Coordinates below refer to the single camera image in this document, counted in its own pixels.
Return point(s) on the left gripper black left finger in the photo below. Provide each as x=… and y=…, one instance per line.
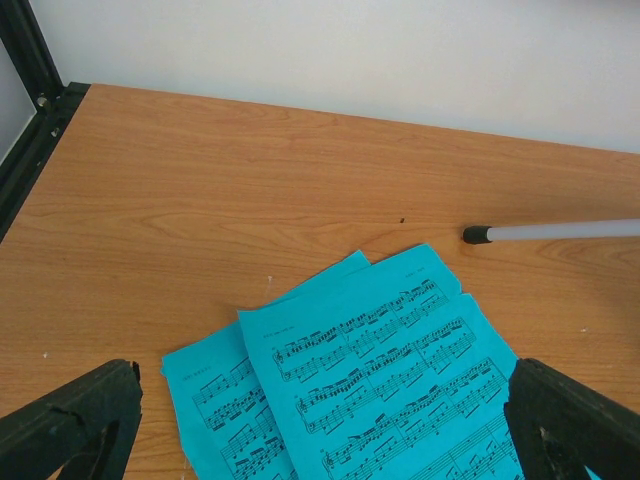
x=85, y=429

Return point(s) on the blue sheet music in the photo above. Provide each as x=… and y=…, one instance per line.
x=225, y=427
x=392, y=372

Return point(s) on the black aluminium frame rail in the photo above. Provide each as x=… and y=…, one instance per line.
x=36, y=106

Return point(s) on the white tripod music stand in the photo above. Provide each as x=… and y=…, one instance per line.
x=476, y=235

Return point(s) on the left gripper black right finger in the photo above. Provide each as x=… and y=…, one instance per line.
x=562, y=429

